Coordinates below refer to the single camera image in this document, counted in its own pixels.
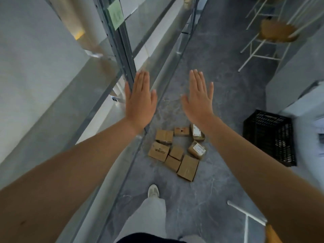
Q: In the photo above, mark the person's right hand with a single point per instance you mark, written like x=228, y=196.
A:
x=200, y=106

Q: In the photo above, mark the person's left hand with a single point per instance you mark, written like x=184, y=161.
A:
x=140, y=106

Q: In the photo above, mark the pile of cardboard boxes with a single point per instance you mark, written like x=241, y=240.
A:
x=187, y=168

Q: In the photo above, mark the black plastic basket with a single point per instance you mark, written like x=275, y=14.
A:
x=268, y=139

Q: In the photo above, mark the person's left forearm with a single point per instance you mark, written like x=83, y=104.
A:
x=63, y=187

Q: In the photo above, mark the person's right forearm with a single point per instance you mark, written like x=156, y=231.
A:
x=273, y=179

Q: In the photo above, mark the person's white left shoe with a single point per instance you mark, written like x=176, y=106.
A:
x=153, y=191

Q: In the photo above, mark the person's white trousers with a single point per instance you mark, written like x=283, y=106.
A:
x=149, y=217

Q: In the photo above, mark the person's dark shirt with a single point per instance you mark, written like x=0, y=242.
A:
x=152, y=239

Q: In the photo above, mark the grey metal shelf rack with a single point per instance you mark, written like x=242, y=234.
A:
x=119, y=48

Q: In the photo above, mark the pale green paper label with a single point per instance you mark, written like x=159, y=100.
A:
x=116, y=13

